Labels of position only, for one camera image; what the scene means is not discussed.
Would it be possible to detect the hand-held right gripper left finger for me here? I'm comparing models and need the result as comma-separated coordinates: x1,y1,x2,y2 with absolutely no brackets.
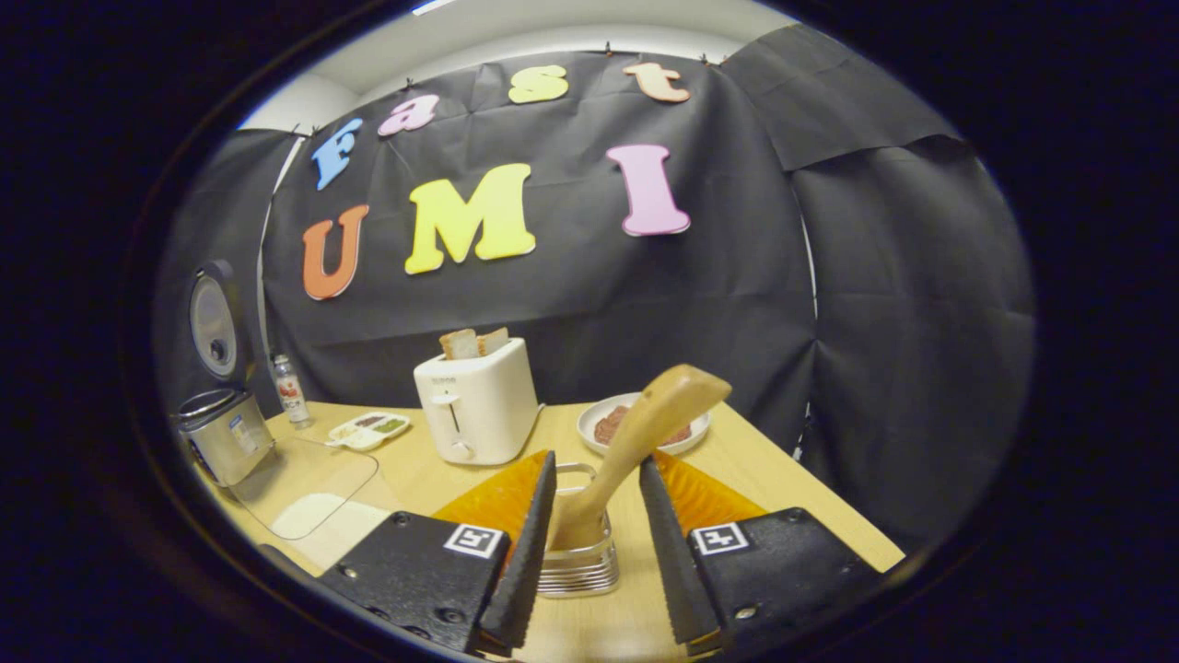
318,449,559,658

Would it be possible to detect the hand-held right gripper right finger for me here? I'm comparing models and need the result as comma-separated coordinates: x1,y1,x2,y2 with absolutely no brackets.
638,451,881,657

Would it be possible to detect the wooden spoon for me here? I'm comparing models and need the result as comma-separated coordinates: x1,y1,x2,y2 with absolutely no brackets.
545,364,733,552

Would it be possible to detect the clear container of rice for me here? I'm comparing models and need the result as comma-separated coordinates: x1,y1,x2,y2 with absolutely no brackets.
226,436,403,574

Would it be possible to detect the silver black rice cooker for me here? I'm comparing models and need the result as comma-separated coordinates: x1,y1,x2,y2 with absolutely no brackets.
175,261,277,487

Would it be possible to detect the white round plate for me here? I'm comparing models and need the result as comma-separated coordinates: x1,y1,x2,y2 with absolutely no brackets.
578,392,711,457

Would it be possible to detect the white toaster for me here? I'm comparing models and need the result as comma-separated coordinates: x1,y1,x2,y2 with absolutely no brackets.
414,337,543,466

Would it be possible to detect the white divided condiment dish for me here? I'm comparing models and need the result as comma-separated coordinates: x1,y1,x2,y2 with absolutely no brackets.
327,411,412,452

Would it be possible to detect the small clear bottle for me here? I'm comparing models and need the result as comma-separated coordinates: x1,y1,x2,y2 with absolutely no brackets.
273,355,311,429

